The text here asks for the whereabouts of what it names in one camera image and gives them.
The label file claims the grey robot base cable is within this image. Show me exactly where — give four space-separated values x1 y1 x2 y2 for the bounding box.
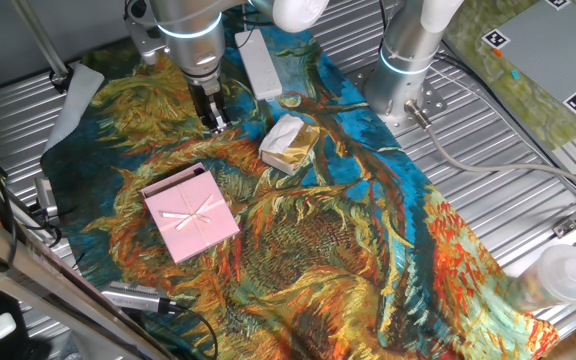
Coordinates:
403 99 576 199

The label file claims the white earbuds case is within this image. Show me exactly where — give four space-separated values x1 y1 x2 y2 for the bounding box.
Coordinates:
0 312 18 341

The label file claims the aluminium frame bar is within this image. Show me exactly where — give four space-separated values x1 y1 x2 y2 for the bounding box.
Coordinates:
0 199 174 360

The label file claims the clear plastic lidded cup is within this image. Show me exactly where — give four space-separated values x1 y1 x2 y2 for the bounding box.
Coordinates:
505 243 576 314

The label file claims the silver camera with fins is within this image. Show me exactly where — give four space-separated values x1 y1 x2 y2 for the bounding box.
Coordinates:
100 280 179 315

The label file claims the pink gift box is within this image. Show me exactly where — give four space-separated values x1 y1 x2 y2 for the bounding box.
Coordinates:
139 161 207 199

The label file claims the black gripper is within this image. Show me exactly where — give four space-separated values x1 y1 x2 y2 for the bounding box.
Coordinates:
187 79 233 136

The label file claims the black cable at box camera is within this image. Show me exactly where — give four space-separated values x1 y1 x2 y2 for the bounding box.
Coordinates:
15 202 65 249

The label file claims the metal pole with clamp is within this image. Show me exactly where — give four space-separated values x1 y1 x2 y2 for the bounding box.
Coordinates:
10 0 74 95

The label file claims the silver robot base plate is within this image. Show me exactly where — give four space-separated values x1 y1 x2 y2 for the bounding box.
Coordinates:
346 64 449 137

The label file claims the white power strip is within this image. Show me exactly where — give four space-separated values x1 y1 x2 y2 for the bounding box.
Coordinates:
234 28 284 102

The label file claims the sunflower painting cloth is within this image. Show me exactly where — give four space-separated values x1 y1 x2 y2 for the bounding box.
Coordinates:
40 0 561 360

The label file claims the grey cloth pad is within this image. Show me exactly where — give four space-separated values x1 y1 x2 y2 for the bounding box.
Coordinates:
42 63 105 154

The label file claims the pink ribboned casing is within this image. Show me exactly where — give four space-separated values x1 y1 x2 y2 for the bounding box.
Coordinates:
143 169 241 265

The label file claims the small silver box camera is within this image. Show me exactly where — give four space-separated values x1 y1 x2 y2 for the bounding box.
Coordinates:
34 177 60 219

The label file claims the gold box with white paper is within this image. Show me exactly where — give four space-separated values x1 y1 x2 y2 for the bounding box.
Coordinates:
258 113 321 177

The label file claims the green patterned mat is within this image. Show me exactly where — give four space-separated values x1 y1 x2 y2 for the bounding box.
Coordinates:
442 0 576 152

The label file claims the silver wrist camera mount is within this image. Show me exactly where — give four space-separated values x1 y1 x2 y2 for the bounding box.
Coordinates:
124 0 169 67

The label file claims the grey studded baseplate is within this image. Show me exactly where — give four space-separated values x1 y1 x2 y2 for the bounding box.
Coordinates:
481 0 576 119

